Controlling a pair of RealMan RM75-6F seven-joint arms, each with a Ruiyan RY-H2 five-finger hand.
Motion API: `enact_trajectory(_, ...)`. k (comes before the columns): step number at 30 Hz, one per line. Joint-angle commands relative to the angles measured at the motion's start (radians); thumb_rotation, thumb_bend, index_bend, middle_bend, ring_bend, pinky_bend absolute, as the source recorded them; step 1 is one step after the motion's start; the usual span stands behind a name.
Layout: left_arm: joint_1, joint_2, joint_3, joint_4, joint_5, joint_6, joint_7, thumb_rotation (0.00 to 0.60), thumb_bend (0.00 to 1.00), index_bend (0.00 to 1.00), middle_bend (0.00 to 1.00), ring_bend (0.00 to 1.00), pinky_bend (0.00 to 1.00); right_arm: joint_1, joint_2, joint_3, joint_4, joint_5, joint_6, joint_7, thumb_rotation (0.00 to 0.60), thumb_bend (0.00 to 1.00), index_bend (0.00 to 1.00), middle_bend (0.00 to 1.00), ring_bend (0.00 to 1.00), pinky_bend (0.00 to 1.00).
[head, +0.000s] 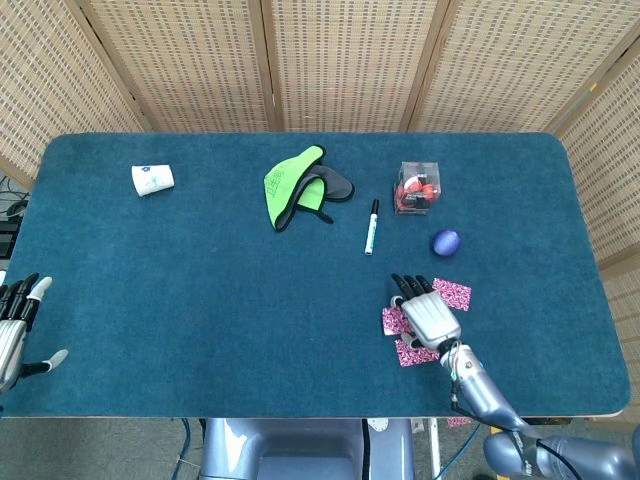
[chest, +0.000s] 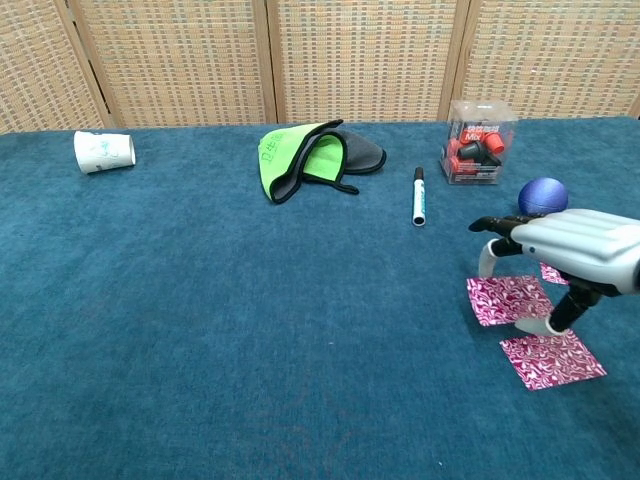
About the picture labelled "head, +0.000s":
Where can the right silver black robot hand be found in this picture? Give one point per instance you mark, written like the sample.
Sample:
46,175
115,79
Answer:
430,317

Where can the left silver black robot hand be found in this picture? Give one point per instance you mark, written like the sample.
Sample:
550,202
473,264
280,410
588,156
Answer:
10,340

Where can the pink patterned card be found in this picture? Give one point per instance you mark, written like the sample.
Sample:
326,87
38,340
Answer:
457,295
415,356
392,322

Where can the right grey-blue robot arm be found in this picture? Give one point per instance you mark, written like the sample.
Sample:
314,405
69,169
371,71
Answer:
480,395

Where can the blue ball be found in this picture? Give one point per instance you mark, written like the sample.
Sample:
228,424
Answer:
446,243

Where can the black electronics box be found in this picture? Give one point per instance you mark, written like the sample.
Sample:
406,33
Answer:
7,240

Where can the white marker with black cap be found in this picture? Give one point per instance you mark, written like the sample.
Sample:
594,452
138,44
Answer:
371,230

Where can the clear box of red-black parts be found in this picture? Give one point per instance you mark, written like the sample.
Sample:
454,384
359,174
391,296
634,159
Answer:
416,192

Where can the white metal stand leg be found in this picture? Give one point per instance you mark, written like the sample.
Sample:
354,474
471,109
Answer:
434,447

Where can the green and grey cloth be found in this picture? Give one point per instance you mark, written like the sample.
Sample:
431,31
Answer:
282,187

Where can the grey-blue robot torso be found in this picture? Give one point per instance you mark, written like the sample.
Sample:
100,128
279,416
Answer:
280,445

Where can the white paper cup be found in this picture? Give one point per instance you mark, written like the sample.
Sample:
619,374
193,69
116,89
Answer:
152,180

